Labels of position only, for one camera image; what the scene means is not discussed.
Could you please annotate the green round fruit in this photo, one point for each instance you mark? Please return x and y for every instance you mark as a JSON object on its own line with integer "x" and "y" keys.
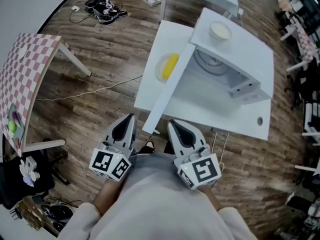
{"x": 12, "y": 126}

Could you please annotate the grey fruit tray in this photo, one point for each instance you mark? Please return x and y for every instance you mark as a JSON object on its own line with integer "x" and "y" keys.
{"x": 21, "y": 134}

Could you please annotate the white microwave housing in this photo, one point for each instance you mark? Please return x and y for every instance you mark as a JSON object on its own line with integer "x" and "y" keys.
{"x": 250, "y": 49}

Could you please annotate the black office chair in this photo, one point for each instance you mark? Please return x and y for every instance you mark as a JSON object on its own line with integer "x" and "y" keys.
{"x": 12, "y": 181}

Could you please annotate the white wall adapter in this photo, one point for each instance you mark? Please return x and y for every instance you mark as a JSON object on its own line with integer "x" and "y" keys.
{"x": 75, "y": 8}

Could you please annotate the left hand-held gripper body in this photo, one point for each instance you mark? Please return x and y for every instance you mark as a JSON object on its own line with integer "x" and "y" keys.
{"x": 102, "y": 161}

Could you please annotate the pink checkered table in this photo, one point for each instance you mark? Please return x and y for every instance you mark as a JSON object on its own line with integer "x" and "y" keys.
{"x": 22, "y": 79}

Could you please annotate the yellow oblong food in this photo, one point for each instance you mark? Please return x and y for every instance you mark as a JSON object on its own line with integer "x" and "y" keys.
{"x": 168, "y": 66}

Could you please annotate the checkered cloth table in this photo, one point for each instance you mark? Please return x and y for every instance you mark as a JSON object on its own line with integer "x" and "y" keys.
{"x": 306, "y": 44}

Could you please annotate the black swivel chair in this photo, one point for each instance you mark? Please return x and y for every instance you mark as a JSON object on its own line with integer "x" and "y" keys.
{"x": 307, "y": 84}

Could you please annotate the person's left forearm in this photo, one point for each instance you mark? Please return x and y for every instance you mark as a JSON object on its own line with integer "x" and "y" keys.
{"x": 107, "y": 196}

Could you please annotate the white bowl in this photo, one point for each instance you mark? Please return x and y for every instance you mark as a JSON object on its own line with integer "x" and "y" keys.
{"x": 220, "y": 31}

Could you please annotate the glass microwave turntable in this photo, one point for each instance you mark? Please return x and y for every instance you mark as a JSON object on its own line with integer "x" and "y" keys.
{"x": 212, "y": 67}

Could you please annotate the small white socket box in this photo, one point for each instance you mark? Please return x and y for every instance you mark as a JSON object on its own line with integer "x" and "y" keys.
{"x": 240, "y": 11}

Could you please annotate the black floor gear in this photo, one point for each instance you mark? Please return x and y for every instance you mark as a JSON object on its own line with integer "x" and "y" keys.
{"x": 57, "y": 214}

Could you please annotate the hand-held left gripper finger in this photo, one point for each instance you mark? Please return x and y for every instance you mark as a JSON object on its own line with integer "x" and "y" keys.
{"x": 108, "y": 137}
{"x": 132, "y": 139}

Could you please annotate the purple fruit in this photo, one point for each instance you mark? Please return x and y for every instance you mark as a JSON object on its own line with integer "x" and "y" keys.
{"x": 15, "y": 116}

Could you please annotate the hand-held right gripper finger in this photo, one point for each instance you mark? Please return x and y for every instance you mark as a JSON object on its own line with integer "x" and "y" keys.
{"x": 173, "y": 146}
{"x": 200, "y": 141}

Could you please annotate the red fruit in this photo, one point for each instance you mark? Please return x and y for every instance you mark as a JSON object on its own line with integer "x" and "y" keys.
{"x": 17, "y": 142}

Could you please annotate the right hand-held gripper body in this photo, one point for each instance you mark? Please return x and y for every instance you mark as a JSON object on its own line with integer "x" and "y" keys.
{"x": 205, "y": 170}

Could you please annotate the white table with grommet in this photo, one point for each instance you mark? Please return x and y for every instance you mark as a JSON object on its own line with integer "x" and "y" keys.
{"x": 212, "y": 104}

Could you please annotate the white microwave door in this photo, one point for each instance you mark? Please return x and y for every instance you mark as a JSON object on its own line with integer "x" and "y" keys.
{"x": 165, "y": 94}

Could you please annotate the person's right forearm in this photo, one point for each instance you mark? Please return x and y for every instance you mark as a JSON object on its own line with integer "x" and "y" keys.
{"x": 211, "y": 197}

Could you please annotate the white gadget cluster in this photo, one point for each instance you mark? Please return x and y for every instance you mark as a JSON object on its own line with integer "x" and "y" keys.
{"x": 28, "y": 162}

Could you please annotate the black equipment heap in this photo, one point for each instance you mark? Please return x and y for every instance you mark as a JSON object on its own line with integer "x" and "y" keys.
{"x": 105, "y": 10}

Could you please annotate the person's white sweater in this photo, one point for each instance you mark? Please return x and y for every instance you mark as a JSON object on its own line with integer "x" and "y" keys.
{"x": 160, "y": 204}

